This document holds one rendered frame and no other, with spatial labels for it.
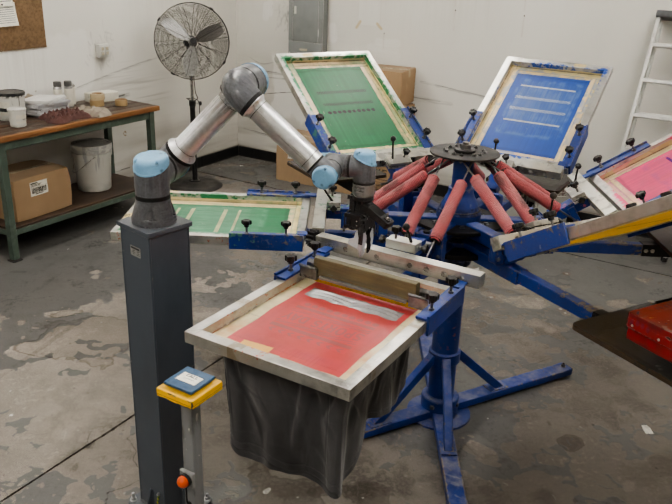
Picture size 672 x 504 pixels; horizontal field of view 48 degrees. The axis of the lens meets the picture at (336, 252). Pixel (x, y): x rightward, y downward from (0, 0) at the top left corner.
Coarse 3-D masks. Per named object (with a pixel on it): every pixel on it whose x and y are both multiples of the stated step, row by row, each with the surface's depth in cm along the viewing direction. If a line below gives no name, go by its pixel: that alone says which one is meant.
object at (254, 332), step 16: (320, 288) 268; (336, 288) 269; (288, 304) 255; (320, 304) 256; (336, 304) 257; (256, 320) 243; (272, 320) 244; (240, 336) 233; (256, 336) 233; (272, 336) 234; (288, 336) 234; (272, 352) 225
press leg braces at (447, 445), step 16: (416, 368) 351; (448, 368) 345; (480, 368) 368; (448, 384) 342; (496, 384) 378; (400, 400) 348; (448, 400) 338; (384, 416) 347; (448, 416) 335; (448, 432) 332; (448, 448) 329
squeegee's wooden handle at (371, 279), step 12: (324, 264) 266; (336, 264) 264; (348, 264) 263; (324, 276) 268; (336, 276) 265; (348, 276) 263; (360, 276) 260; (372, 276) 257; (384, 276) 255; (396, 276) 254; (372, 288) 259; (384, 288) 256; (396, 288) 254; (408, 288) 251
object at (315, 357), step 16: (384, 304) 258; (384, 320) 247; (400, 320) 247; (368, 336) 236; (384, 336) 236; (288, 352) 225; (304, 352) 225; (320, 352) 226; (336, 352) 226; (352, 352) 226; (320, 368) 217; (336, 368) 217
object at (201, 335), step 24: (360, 264) 281; (264, 288) 258; (432, 288) 265; (240, 312) 245; (192, 336) 226; (216, 336) 225; (408, 336) 230; (240, 360) 219; (264, 360) 214; (288, 360) 214; (384, 360) 216; (312, 384) 207; (336, 384) 203; (360, 384) 205
